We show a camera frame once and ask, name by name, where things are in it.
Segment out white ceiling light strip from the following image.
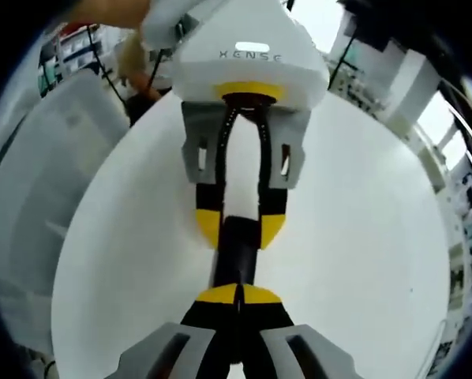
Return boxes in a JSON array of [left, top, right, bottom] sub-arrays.
[[439, 81, 472, 159]]

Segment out black monitor on stand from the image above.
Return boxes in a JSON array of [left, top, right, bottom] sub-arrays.
[[330, 0, 395, 86]]

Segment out cluttered workbench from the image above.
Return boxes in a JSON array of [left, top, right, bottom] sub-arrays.
[[330, 47, 384, 104]]

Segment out black remote control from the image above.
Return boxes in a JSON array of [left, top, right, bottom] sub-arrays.
[[212, 215, 260, 287]]

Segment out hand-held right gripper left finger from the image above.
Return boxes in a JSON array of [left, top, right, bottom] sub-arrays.
[[115, 283, 241, 379]]

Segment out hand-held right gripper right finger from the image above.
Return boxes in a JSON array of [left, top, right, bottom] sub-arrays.
[[238, 283, 363, 379]]

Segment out storage shelf rack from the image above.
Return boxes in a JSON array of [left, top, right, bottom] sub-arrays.
[[36, 23, 114, 98]]

